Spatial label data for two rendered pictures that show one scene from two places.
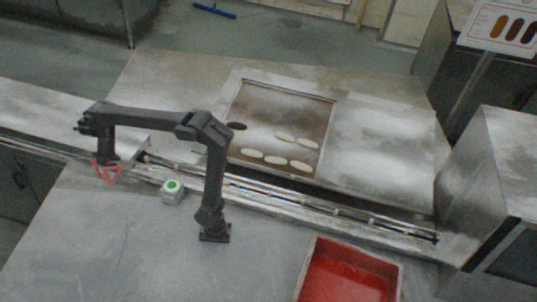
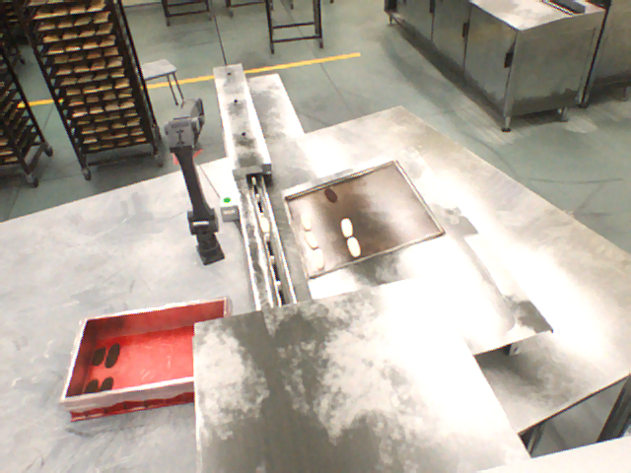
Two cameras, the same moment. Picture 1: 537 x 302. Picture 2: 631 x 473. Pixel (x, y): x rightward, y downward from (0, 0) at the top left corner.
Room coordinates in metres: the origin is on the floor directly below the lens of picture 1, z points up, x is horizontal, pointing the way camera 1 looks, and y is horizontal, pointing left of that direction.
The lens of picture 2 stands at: (0.65, -1.47, 2.13)
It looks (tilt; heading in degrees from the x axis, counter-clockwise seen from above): 39 degrees down; 71
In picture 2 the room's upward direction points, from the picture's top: 6 degrees counter-clockwise
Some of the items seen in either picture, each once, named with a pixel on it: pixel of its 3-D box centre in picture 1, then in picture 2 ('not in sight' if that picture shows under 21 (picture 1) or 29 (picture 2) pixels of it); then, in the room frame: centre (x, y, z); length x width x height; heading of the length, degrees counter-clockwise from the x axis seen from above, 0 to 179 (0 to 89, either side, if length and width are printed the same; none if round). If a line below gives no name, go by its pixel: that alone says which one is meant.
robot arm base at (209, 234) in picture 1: (215, 226); (208, 245); (0.80, 0.16, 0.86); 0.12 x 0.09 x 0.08; 93
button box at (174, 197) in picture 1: (173, 194); (230, 212); (0.94, 0.35, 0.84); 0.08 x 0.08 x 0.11; 79
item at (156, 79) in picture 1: (268, 171); (397, 296); (1.54, -0.03, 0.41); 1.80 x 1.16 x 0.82; 93
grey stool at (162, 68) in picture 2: not in sight; (160, 93); (1.02, 3.32, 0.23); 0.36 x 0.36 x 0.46; 8
